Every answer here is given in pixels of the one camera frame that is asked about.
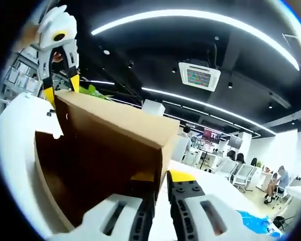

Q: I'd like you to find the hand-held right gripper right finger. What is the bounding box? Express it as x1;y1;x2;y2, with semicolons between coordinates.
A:
167;170;253;241

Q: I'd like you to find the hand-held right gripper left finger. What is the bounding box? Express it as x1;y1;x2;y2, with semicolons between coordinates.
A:
54;173;158;241

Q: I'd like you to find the blue soft tissue pack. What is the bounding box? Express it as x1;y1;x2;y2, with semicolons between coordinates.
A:
237;210;283;238

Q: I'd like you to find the brown cardboard shoe box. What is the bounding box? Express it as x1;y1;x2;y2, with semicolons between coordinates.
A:
34;89;181;228

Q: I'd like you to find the person's left hand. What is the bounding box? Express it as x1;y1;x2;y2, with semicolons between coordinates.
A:
51;49;65;63

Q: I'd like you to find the white equipment rack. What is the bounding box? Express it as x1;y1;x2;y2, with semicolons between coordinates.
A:
0;46;44;97

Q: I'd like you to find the white ceiling light strip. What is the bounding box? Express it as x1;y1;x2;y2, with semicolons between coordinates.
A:
79;79;115;86
141;87;276;136
91;9;301;71

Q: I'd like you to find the green potted plant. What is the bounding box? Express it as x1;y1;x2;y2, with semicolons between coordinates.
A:
79;84;115;101

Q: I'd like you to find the white office chair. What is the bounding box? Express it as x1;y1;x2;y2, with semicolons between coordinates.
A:
234;164;257;193
217;159;239;180

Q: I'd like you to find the white square pillar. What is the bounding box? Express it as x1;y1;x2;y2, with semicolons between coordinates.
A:
142;99;166;116

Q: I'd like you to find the ceiling air conditioner vent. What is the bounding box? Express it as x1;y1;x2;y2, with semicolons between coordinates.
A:
178;61;222;93

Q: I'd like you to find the red wall screen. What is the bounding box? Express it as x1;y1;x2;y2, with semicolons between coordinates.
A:
203;127;222;144

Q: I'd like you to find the dark wall screen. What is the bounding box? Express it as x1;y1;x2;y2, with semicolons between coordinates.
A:
227;135;244;149

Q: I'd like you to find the black frame chair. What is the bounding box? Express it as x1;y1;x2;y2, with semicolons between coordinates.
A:
272;215;295;230

